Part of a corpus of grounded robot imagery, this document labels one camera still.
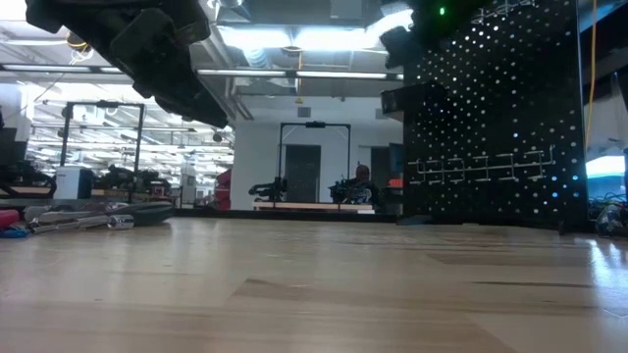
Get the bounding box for silver wire ring tool rack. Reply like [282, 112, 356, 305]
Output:
[470, 0, 536, 25]
[407, 145, 558, 186]

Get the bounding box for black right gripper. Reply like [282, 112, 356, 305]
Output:
[381, 25, 426, 70]

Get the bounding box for background wooden table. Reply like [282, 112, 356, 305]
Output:
[251, 202, 377, 214]

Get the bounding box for eyeglasses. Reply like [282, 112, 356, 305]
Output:
[595, 203, 628, 240]

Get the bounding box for red cabinet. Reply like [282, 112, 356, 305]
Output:
[214, 169, 233, 211]

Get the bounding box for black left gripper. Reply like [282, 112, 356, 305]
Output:
[24, 0, 230, 127]

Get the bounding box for black perforated peg board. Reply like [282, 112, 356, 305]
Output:
[401, 0, 595, 234]

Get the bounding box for chrome extension bar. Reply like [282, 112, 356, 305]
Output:
[27, 214, 135, 235]

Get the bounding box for bright ceiling light panel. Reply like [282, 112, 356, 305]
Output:
[218, 26, 389, 53]

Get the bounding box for dark door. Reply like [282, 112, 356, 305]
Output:
[285, 144, 323, 204]

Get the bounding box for black ceiling device yellow cable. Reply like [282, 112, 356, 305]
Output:
[65, 29, 93, 66]

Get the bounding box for black background station frame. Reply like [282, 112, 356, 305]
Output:
[278, 121, 353, 205]
[57, 101, 147, 203]

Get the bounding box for white box dark panel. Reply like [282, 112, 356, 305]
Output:
[52, 165, 94, 200]

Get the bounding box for cluttered background workbench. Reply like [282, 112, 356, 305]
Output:
[0, 161, 174, 203]

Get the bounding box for black peg board bin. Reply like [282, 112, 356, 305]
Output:
[380, 80, 447, 124]

